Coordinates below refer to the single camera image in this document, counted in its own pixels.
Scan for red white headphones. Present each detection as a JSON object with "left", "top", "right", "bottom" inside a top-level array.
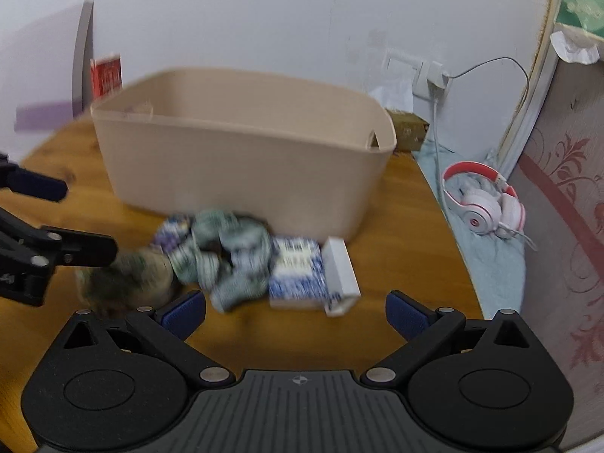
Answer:
[{"left": 440, "top": 160, "right": 536, "bottom": 251}]

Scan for white wall charger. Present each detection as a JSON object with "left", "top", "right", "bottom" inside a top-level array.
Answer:
[{"left": 427, "top": 60, "right": 450, "bottom": 90}]

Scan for red milk carton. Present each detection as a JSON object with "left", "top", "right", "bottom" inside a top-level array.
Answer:
[{"left": 90, "top": 54, "right": 122, "bottom": 100}]

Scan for beige plastic storage bin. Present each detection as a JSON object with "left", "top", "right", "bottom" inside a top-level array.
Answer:
[{"left": 90, "top": 68, "right": 396, "bottom": 240}]

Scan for blue white patterned box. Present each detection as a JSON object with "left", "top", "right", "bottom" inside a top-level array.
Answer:
[{"left": 268, "top": 236, "right": 341, "bottom": 310}]

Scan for brown plush keychain toy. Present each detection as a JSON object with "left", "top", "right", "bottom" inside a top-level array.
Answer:
[{"left": 76, "top": 248, "right": 183, "bottom": 318}]

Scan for white charger cable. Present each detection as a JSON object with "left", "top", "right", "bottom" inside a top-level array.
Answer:
[{"left": 430, "top": 55, "right": 532, "bottom": 220}]

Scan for light blue blanket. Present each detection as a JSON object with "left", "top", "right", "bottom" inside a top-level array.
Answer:
[{"left": 414, "top": 140, "right": 526, "bottom": 318}]

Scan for gold tissue box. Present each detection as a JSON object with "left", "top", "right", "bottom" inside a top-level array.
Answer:
[{"left": 387, "top": 109, "right": 429, "bottom": 153}]

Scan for ornate bed headboard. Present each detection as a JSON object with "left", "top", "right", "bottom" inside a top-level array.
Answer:
[{"left": 503, "top": 0, "right": 603, "bottom": 452}]

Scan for green tissue box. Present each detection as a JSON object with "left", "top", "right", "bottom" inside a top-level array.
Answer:
[{"left": 550, "top": 0, "right": 603, "bottom": 66}]

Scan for white wall socket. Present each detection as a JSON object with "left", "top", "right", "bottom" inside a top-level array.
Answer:
[{"left": 383, "top": 48, "right": 431, "bottom": 100}]

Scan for green patterned sock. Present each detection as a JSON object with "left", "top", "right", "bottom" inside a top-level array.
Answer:
[{"left": 154, "top": 210, "right": 273, "bottom": 313}]

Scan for purple white cabinet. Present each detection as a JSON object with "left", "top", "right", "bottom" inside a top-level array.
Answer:
[{"left": 1, "top": 0, "right": 93, "bottom": 160}]

